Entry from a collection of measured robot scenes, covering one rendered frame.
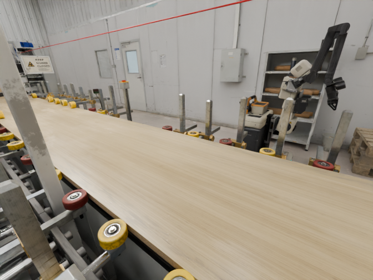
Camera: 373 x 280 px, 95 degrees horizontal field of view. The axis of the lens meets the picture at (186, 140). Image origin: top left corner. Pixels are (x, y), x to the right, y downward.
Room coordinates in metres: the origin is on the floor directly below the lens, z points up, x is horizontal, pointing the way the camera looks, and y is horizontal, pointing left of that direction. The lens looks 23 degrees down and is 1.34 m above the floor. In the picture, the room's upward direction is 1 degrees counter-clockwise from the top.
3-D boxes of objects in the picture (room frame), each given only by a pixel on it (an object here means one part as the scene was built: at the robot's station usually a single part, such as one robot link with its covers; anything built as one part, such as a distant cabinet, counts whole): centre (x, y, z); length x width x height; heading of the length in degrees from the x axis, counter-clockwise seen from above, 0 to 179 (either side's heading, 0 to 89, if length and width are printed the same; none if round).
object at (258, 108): (2.05, -0.89, 0.87); 0.23 x 0.15 x 0.11; 142
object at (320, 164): (0.70, -0.65, 0.85); 0.08 x 0.08 x 0.11
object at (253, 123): (2.04, -0.91, 0.59); 0.55 x 0.34 x 0.83; 142
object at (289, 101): (0.94, -0.57, 0.94); 0.04 x 0.04 x 0.48; 53
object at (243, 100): (1.09, -0.37, 0.92); 0.04 x 0.04 x 0.48; 53
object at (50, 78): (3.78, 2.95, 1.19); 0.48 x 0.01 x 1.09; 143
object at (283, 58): (3.01, -1.81, 0.78); 0.90 x 0.45 x 1.55; 53
